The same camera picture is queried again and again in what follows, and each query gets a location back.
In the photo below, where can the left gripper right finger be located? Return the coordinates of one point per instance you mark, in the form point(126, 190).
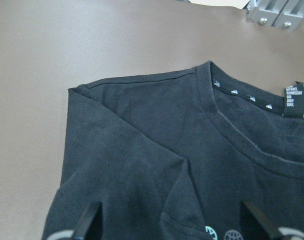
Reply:
point(255, 224)

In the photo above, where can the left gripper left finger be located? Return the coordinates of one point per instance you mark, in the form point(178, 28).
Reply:
point(88, 227)

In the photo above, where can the black t-shirt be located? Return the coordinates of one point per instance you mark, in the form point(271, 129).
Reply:
point(171, 156)

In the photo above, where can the aluminium frame cage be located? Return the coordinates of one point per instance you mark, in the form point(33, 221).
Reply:
point(286, 15)

